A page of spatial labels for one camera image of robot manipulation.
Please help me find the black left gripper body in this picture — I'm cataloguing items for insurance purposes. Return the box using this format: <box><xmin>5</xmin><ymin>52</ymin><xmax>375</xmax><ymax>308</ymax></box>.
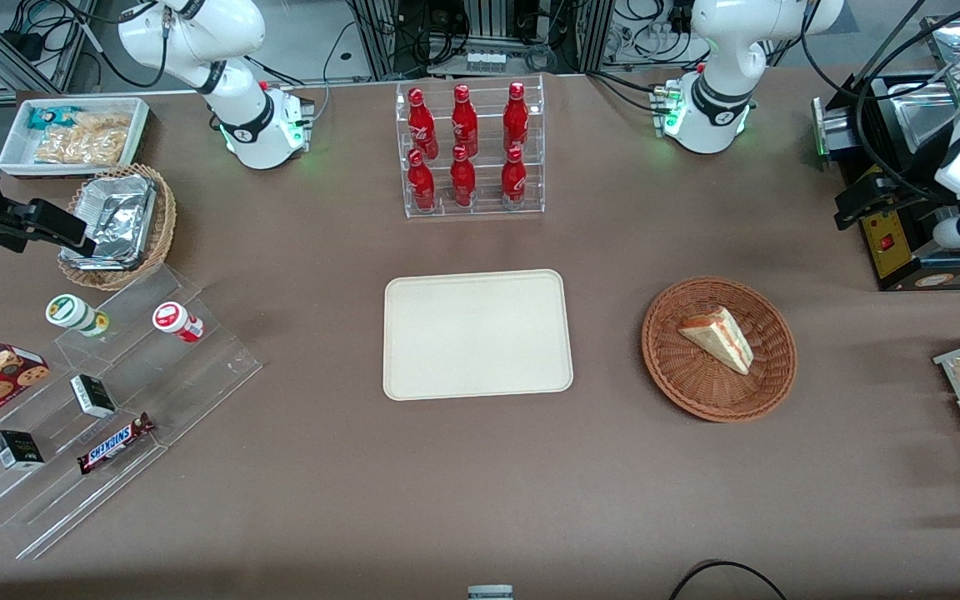
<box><xmin>833</xmin><ymin>176</ymin><xmax>948</xmax><ymax>232</ymax></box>

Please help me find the triangular sandwich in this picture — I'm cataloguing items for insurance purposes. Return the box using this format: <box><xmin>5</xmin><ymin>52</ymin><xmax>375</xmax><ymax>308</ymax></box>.
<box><xmin>677</xmin><ymin>306</ymin><xmax>755</xmax><ymax>377</ymax></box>

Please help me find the oval brown wicker basket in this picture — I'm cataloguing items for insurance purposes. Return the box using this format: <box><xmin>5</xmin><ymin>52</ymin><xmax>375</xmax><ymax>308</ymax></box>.
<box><xmin>57</xmin><ymin>163</ymin><xmax>178</xmax><ymax>293</ymax></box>

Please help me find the round brown wicker basket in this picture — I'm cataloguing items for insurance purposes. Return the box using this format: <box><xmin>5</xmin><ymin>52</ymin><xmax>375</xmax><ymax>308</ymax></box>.
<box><xmin>642</xmin><ymin>277</ymin><xmax>798</xmax><ymax>423</ymax></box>

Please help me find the beige plastic tray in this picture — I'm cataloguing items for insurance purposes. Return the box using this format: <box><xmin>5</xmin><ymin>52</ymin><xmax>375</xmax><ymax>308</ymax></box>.
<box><xmin>383</xmin><ymin>268</ymin><xmax>574</xmax><ymax>402</ymax></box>

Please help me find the black food warmer display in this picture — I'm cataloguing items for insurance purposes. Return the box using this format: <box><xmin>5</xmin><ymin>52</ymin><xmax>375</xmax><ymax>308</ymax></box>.
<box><xmin>811</xmin><ymin>12</ymin><xmax>960</xmax><ymax>293</ymax></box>

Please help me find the aluminium foil container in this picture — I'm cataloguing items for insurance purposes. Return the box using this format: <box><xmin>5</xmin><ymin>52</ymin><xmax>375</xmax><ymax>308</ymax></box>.
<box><xmin>61</xmin><ymin>173</ymin><xmax>158</xmax><ymax>271</ymax></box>

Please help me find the white rectangular bin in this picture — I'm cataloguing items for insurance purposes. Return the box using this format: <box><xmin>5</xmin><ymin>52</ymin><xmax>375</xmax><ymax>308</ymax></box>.
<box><xmin>0</xmin><ymin>97</ymin><xmax>153</xmax><ymax>180</ymax></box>

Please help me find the clear bag of chips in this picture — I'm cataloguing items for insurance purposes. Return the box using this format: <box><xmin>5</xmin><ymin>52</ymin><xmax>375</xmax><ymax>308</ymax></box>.
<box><xmin>33</xmin><ymin>112</ymin><xmax>133</xmax><ymax>167</ymax></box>

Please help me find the green lid cup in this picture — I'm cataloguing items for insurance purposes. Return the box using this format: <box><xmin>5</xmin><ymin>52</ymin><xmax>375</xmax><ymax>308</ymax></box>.
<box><xmin>45</xmin><ymin>293</ymin><xmax>112</xmax><ymax>339</ymax></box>

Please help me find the steel warmer pan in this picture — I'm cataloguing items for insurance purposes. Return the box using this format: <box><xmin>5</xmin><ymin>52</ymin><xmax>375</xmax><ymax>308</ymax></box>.
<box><xmin>888</xmin><ymin>82</ymin><xmax>960</xmax><ymax>158</ymax></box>

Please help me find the teal snack bag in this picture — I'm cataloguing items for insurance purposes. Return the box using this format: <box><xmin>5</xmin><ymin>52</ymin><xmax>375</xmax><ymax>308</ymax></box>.
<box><xmin>26</xmin><ymin>106</ymin><xmax>82</xmax><ymax>131</ymax></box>

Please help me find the red lid cup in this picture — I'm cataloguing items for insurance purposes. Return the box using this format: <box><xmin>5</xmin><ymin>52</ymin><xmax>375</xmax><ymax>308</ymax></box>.
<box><xmin>152</xmin><ymin>302</ymin><xmax>206</xmax><ymax>345</ymax></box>

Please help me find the small black box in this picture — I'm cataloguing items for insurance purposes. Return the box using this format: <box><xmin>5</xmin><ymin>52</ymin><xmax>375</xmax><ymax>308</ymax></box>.
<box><xmin>0</xmin><ymin>429</ymin><xmax>47</xmax><ymax>473</ymax></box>
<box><xmin>69</xmin><ymin>374</ymin><xmax>118</xmax><ymax>420</ymax></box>

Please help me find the clear acrylic stepped shelf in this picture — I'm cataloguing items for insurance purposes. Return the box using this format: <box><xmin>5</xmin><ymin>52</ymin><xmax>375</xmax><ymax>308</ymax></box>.
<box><xmin>0</xmin><ymin>262</ymin><xmax>264</xmax><ymax>562</ymax></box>

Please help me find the snickers bar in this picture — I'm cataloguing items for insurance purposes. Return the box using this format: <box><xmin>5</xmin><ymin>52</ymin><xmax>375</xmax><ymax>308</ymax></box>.
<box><xmin>77</xmin><ymin>412</ymin><xmax>157</xmax><ymax>477</ymax></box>

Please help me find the clear acrylic bottle rack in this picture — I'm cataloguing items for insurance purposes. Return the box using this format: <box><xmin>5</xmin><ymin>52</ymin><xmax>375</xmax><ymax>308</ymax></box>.
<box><xmin>395</xmin><ymin>74</ymin><xmax>547</xmax><ymax>220</ymax></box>

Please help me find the red cola bottle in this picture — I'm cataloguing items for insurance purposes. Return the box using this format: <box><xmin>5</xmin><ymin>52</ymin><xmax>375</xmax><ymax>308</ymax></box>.
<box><xmin>450</xmin><ymin>144</ymin><xmax>478</xmax><ymax>208</ymax></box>
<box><xmin>502</xmin><ymin>81</ymin><xmax>531</xmax><ymax>156</ymax></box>
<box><xmin>407</xmin><ymin>87</ymin><xmax>440</xmax><ymax>162</ymax></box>
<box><xmin>501</xmin><ymin>146</ymin><xmax>529</xmax><ymax>210</ymax></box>
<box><xmin>451</xmin><ymin>83</ymin><xmax>480</xmax><ymax>159</ymax></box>
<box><xmin>407</xmin><ymin>148</ymin><xmax>438</xmax><ymax>213</ymax></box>

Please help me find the aluminium frame rail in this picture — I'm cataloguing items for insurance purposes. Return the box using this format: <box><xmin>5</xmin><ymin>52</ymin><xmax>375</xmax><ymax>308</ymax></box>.
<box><xmin>0</xmin><ymin>29</ymin><xmax>61</xmax><ymax>106</ymax></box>

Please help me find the aluminium frame rack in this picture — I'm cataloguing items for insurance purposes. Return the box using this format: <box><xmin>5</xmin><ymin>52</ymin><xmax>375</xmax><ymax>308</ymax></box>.
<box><xmin>350</xmin><ymin>0</ymin><xmax>616</xmax><ymax>81</ymax></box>

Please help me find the black cable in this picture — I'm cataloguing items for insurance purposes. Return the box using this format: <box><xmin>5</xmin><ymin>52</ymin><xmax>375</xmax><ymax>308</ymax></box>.
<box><xmin>667</xmin><ymin>559</ymin><xmax>790</xmax><ymax>600</ymax></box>

